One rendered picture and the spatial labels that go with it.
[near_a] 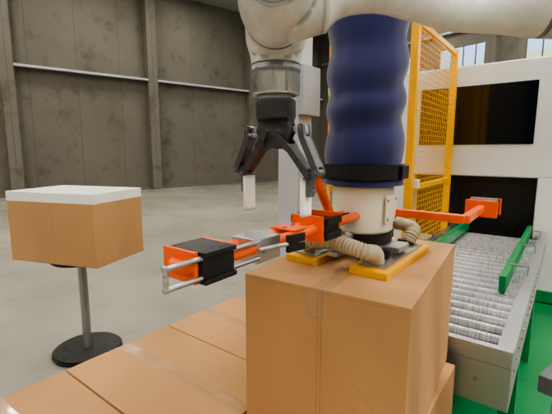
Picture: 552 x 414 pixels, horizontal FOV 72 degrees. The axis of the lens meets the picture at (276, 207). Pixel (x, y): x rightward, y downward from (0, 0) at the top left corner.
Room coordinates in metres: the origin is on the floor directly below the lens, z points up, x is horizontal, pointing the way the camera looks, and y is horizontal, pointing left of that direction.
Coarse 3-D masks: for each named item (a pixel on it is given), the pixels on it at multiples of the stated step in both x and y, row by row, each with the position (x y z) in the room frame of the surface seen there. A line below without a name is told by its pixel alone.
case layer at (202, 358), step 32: (192, 320) 1.50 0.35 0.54; (224, 320) 1.50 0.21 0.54; (128, 352) 1.24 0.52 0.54; (160, 352) 1.24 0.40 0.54; (192, 352) 1.24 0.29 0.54; (224, 352) 1.24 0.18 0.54; (32, 384) 1.06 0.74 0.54; (64, 384) 1.06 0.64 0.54; (96, 384) 1.06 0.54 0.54; (128, 384) 1.06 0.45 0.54; (160, 384) 1.06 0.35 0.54; (192, 384) 1.06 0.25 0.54; (224, 384) 1.06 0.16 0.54; (448, 384) 1.10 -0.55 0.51
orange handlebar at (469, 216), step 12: (348, 216) 0.94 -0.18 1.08; (360, 216) 0.98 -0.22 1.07; (396, 216) 1.04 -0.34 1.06; (408, 216) 1.02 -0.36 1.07; (420, 216) 1.00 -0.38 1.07; (432, 216) 0.98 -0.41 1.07; (444, 216) 0.96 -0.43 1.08; (456, 216) 0.95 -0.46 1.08; (468, 216) 0.94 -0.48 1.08; (276, 228) 0.77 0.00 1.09; (288, 228) 0.75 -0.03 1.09; (300, 228) 0.76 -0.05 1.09; (312, 228) 0.80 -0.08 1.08; (240, 252) 0.62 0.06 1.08; (252, 252) 0.64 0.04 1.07; (168, 264) 0.55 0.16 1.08
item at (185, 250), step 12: (192, 240) 0.62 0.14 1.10; (204, 240) 0.62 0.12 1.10; (216, 240) 0.62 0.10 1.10; (168, 252) 0.57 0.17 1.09; (180, 252) 0.56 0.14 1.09; (192, 252) 0.54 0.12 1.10; (192, 264) 0.54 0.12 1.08; (168, 276) 0.57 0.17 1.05; (180, 276) 0.56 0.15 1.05; (192, 276) 0.54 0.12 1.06
